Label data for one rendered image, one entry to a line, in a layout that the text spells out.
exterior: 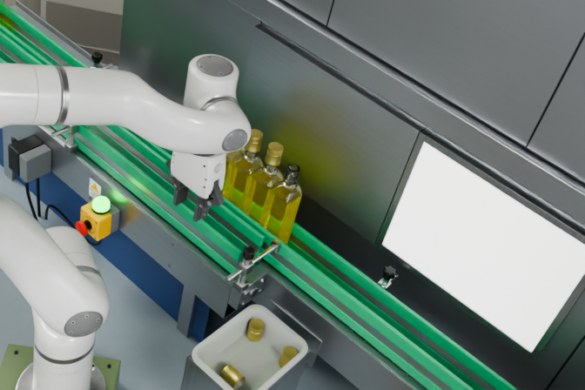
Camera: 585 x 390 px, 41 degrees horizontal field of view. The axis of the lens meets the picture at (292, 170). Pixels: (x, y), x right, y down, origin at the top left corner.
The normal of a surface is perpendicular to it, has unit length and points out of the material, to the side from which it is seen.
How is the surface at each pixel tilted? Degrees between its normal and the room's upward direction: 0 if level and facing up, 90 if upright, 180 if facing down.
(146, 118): 83
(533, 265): 90
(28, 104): 72
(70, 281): 54
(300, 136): 90
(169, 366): 0
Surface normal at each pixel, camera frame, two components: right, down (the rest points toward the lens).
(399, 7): -0.63, 0.39
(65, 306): 0.29, 0.33
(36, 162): 0.75, 0.54
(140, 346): 0.21, -0.75
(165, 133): -0.22, 0.53
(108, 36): -0.01, 0.64
